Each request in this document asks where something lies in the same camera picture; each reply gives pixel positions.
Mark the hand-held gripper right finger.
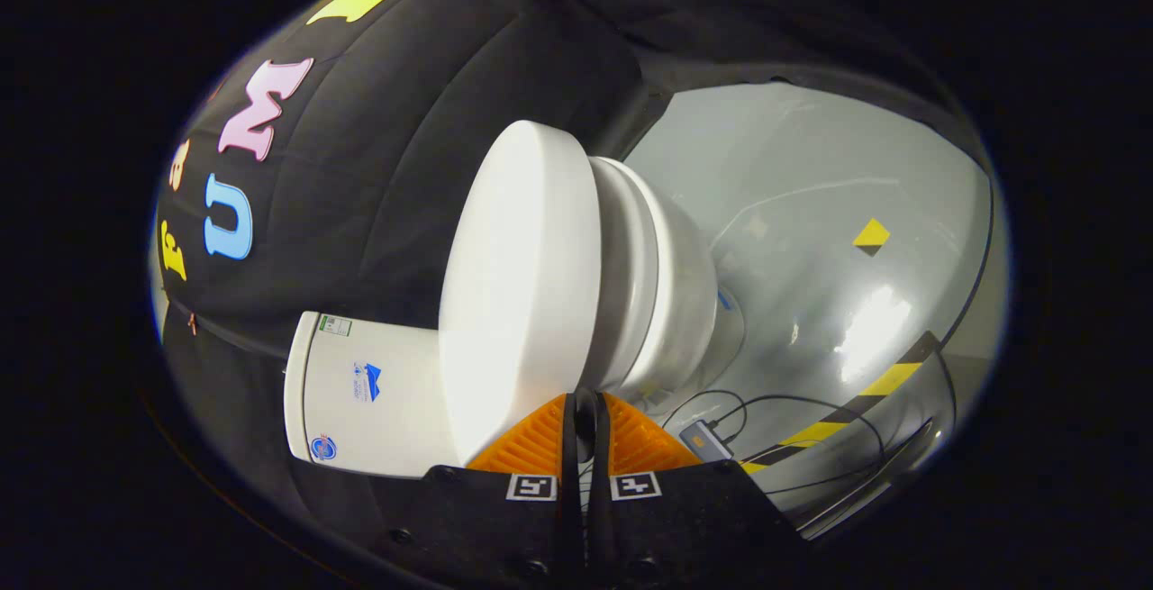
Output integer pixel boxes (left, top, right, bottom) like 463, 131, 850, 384
586, 389, 809, 590

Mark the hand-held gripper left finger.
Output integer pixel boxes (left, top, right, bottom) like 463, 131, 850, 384
378, 389, 588, 590

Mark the white toilet lid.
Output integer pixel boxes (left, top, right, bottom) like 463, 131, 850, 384
438, 119, 604, 470

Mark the white toilet tank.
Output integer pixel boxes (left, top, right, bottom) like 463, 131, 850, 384
283, 310, 466, 481

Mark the white toilet bowl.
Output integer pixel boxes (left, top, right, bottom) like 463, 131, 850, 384
622, 183, 749, 404

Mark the white toilet seat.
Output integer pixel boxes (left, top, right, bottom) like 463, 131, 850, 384
590, 156, 666, 393

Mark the small grey device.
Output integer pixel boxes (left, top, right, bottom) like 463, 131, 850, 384
677, 419, 733, 461

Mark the yellow black hazard tape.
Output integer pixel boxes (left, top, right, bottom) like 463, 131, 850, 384
738, 330, 943, 475

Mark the yellow floor tape piece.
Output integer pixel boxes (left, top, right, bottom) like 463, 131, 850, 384
852, 217, 892, 259

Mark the black backdrop cloth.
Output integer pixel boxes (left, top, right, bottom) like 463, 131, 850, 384
149, 0, 992, 519

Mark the black cable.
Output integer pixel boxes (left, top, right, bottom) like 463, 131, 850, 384
660, 388, 888, 496

